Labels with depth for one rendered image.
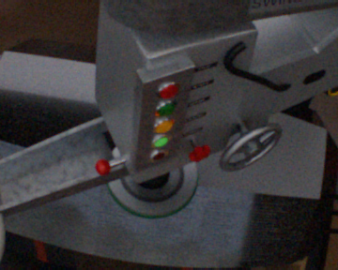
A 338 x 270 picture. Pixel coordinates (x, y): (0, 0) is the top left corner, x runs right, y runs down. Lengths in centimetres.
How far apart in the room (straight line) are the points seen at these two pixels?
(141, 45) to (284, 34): 37
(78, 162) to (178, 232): 43
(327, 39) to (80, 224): 92
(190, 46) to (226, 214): 79
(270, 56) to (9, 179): 64
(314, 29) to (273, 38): 12
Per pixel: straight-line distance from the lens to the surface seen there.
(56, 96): 168
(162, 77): 88
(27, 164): 130
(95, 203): 161
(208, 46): 89
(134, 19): 82
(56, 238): 170
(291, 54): 111
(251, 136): 113
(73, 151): 131
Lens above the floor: 224
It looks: 61 degrees down
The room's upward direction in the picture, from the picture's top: 10 degrees clockwise
